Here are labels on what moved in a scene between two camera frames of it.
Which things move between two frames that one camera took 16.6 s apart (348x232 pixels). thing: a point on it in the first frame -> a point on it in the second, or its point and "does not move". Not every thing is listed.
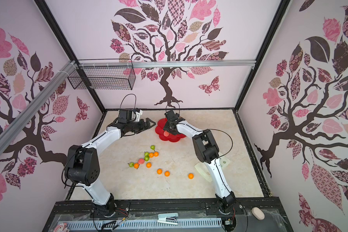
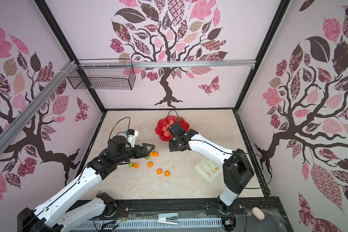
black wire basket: (109, 78) does not move
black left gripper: (147, 126) -> (145, 153)
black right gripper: (166, 127) -> (171, 147)
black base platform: (254, 214) does not move
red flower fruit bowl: (159, 130) does not move
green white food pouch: (203, 169) does not move
